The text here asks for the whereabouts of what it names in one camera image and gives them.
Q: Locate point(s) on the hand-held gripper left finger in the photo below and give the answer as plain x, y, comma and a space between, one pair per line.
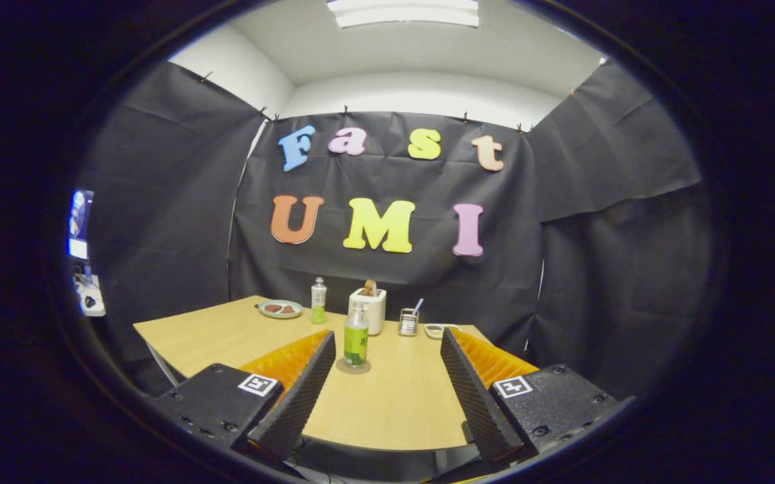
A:
296, 403

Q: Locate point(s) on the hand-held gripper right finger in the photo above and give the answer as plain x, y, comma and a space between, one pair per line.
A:
478, 403

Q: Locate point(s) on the round brown coaster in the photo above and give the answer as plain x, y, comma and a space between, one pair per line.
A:
341, 368

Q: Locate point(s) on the green label juice bottle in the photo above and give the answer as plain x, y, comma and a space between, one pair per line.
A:
356, 343

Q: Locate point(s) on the small capped green bottle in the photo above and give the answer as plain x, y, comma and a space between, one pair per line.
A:
318, 306

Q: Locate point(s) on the divided food tray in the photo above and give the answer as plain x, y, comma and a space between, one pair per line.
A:
435, 331

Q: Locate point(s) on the wooden table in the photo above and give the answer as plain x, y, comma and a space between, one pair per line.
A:
394, 396

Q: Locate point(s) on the pale green plate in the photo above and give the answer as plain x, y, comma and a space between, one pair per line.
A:
279, 315

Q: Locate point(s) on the metal utensil holder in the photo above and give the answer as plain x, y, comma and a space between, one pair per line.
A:
408, 325

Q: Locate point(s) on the purple utensil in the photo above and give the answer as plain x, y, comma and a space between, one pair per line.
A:
417, 307

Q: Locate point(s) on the cream toaster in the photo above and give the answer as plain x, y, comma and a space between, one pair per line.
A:
377, 309

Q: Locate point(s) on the bread slice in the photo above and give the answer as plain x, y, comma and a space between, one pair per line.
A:
370, 289

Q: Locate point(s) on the black backdrop cloth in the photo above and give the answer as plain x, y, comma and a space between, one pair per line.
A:
595, 282

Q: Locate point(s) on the white device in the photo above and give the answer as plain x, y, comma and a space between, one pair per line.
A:
91, 299

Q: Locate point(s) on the blue lit screen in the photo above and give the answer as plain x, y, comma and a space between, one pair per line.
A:
80, 222

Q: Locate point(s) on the ceiling light panel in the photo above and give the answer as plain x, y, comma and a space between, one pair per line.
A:
404, 13

